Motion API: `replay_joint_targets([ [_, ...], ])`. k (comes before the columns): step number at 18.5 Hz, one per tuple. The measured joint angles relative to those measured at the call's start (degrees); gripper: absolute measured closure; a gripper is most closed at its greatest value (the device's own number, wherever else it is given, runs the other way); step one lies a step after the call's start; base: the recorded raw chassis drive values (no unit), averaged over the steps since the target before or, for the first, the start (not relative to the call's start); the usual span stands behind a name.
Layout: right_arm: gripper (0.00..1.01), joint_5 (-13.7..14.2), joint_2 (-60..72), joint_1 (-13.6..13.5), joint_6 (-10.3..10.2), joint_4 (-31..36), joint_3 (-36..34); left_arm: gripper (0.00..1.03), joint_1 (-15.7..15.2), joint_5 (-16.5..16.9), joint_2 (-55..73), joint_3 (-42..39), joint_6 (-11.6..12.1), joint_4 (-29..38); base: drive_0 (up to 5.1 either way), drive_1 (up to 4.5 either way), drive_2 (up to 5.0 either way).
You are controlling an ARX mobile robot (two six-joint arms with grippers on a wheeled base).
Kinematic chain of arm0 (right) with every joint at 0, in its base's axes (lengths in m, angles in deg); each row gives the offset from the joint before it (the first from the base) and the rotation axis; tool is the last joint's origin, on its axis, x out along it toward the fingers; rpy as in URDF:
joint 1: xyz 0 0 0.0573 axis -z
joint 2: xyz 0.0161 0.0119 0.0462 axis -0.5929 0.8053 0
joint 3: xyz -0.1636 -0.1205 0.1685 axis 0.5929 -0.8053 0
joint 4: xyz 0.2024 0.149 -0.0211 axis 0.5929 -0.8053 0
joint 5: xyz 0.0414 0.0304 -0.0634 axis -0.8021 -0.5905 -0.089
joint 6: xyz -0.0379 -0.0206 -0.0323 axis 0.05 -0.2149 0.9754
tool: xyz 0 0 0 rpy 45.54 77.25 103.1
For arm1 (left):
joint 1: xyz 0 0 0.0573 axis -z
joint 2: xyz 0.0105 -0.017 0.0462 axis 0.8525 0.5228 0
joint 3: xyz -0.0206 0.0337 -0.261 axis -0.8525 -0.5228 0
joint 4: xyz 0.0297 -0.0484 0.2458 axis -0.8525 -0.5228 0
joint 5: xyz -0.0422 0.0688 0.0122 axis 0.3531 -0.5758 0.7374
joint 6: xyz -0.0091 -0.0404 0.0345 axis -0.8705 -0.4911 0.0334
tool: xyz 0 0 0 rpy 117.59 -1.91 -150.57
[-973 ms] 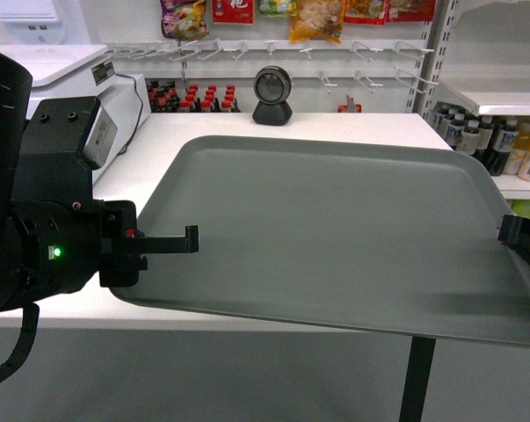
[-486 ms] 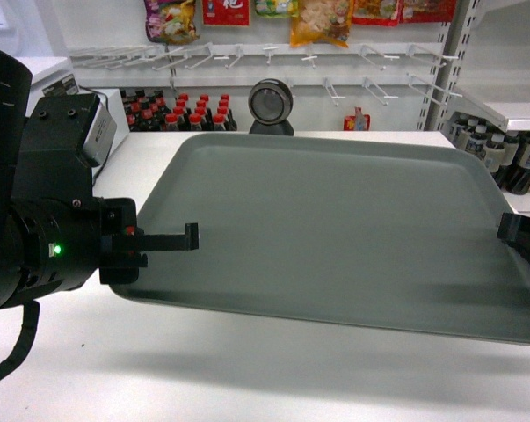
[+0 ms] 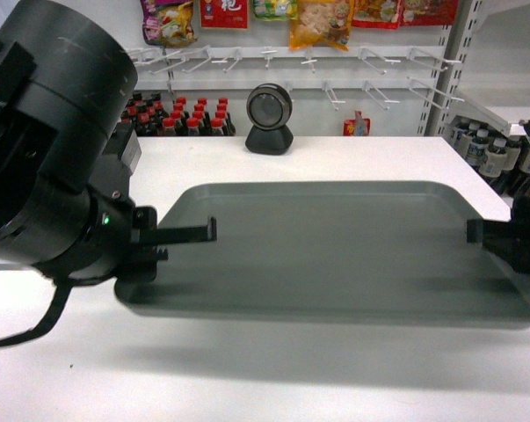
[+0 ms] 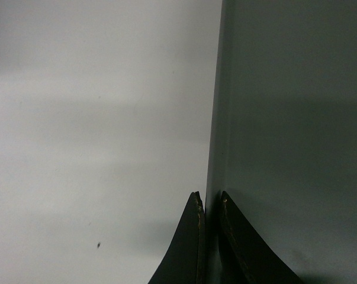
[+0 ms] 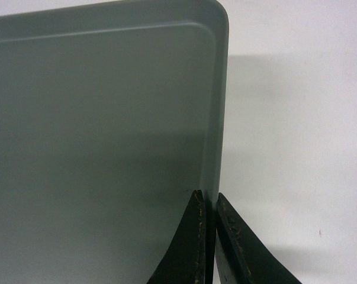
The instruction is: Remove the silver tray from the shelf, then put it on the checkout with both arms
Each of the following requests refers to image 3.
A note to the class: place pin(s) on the yellow snack bag hanging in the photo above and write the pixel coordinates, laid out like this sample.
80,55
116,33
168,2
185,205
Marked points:
322,22

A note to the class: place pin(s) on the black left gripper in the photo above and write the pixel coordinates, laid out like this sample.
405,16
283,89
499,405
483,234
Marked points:
110,244

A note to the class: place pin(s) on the black round barcode scanner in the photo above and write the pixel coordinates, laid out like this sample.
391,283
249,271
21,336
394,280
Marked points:
269,108

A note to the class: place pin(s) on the purple snack bag hanging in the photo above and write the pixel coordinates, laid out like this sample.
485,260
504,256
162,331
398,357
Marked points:
167,23

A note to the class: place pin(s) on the grey rectangular serving tray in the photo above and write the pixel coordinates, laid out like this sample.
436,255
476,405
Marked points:
364,252

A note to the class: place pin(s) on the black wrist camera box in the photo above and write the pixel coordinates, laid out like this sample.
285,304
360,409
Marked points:
117,163

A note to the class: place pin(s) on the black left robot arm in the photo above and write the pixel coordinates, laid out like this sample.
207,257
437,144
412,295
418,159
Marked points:
64,210

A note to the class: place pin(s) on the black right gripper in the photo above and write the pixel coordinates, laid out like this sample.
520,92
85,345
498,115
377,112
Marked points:
510,240

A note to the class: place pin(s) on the red snack bag hanging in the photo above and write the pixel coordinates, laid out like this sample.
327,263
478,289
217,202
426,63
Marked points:
224,14

